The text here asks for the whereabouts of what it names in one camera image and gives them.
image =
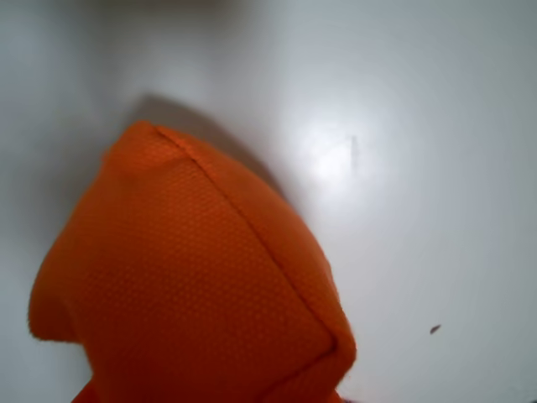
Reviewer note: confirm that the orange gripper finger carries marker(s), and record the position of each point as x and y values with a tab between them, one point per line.
86	396

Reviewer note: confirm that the orange bean bag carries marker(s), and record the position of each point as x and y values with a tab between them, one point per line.
189	273

